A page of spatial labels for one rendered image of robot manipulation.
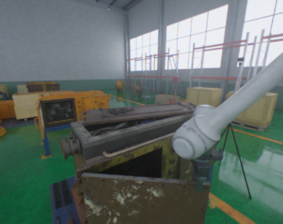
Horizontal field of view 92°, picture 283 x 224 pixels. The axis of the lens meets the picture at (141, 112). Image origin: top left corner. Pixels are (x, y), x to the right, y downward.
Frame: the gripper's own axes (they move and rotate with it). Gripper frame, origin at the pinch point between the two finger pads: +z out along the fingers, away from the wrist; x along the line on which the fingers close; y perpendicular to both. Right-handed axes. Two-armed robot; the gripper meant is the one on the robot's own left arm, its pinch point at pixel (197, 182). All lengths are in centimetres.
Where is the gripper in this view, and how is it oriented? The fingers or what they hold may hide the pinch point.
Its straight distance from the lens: 80.2
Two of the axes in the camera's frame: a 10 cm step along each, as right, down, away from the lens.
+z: 0.0, 9.7, 2.6
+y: -9.9, -0.3, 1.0
